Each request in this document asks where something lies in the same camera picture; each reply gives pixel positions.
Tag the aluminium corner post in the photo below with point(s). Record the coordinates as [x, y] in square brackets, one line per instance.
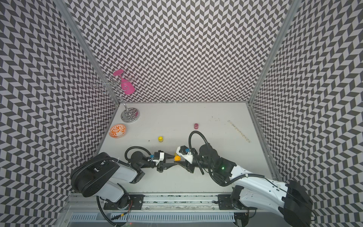
[295, 4]
[102, 79]

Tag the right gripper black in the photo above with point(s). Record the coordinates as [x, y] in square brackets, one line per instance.
[189, 167]

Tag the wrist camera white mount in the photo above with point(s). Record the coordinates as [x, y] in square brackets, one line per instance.
[157, 157]
[186, 154]

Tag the chrome glass holder stand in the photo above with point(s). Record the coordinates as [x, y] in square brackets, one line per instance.
[129, 114]

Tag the aluminium corner post right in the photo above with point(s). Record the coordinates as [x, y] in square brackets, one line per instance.
[295, 4]

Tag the orange patterned ceramic bowl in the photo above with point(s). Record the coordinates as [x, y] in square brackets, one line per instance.
[117, 131]

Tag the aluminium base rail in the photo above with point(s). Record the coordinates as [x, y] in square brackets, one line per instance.
[197, 202]

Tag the aluminium corner post left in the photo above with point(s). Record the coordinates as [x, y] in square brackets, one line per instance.
[102, 79]

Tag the pink plastic wine glass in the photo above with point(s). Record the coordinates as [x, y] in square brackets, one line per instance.
[126, 85]

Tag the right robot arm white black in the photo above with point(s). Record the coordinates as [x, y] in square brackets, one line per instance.
[287, 200]

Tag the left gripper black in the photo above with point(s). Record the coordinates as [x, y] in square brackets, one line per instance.
[164, 165]

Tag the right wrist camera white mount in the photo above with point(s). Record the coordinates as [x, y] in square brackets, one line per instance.
[186, 154]

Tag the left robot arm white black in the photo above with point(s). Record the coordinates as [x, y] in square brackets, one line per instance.
[94, 176]

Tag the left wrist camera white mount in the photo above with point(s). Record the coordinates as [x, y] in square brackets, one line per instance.
[157, 157]

